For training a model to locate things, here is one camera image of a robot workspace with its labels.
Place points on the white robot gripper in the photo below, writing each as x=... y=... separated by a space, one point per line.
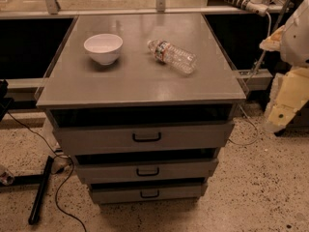
x=296 y=39

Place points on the grey top drawer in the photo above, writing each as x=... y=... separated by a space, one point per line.
x=109 y=140

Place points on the grey drawer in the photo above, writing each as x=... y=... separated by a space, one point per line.
x=109 y=140
x=144 y=170
x=146 y=193

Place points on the grey drawer cabinet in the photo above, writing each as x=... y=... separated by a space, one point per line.
x=139 y=91

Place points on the grey bottom drawer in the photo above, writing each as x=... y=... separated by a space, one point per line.
x=146 y=193

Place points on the grey middle drawer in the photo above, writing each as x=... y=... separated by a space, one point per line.
x=144 y=170

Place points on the white power strip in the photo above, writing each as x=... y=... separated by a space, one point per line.
x=253 y=6

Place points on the clear plastic water bottle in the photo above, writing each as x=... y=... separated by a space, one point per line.
x=175 y=57

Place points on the white ceramic bowl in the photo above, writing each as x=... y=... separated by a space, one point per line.
x=104 y=49

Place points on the black metal floor bar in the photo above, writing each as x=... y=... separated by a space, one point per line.
x=41 y=180

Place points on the black device at left edge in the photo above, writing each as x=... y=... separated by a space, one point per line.
x=5 y=103

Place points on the small object on floor left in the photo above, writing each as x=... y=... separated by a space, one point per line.
x=6 y=177

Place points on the metal frame rail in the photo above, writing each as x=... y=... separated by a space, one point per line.
x=128 y=12

